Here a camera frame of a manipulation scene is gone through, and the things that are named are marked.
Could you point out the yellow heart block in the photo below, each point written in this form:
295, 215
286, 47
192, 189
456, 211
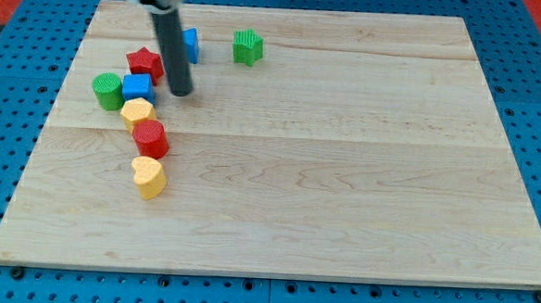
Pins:
149, 177

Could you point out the yellow hexagon block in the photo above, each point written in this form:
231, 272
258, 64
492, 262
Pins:
135, 111

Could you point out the wooden board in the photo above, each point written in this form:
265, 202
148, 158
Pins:
361, 148

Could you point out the green star block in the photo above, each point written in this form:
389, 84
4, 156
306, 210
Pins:
247, 47

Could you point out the red cylinder block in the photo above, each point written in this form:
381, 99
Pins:
150, 139

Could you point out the blue block behind rod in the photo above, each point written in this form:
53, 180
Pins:
191, 43

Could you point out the blue cube block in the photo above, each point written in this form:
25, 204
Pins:
138, 85

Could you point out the red star block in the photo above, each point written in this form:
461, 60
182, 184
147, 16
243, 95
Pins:
144, 61

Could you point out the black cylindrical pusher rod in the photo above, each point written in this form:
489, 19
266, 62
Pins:
172, 50

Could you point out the green cylinder block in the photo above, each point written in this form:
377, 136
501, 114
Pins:
107, 89

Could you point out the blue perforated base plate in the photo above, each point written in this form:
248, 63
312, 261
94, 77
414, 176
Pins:
40, 41

